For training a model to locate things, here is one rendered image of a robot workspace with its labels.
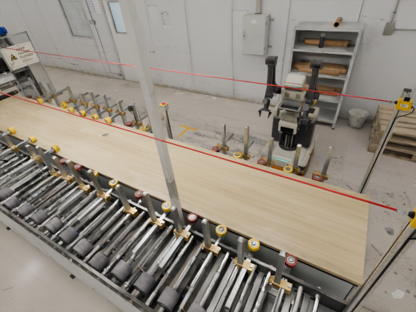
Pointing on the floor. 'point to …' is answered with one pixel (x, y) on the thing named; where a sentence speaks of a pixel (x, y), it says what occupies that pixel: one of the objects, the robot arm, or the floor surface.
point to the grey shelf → (333, 57)
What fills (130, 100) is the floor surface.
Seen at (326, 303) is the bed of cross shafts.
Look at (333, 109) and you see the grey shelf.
